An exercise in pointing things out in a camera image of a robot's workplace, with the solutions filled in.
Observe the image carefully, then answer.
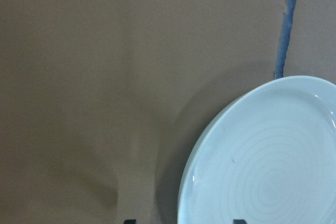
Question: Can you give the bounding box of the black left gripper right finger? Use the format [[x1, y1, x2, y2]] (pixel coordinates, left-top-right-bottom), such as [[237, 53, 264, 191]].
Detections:
[[233, 219, 247, 224]]

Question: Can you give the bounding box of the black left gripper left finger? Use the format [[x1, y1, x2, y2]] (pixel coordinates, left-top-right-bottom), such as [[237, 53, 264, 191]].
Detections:
[[124, 219, 137, 224]]

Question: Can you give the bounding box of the light blue plate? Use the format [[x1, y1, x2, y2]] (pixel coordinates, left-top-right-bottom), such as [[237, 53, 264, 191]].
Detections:
[[177, 76, 335, 223]]

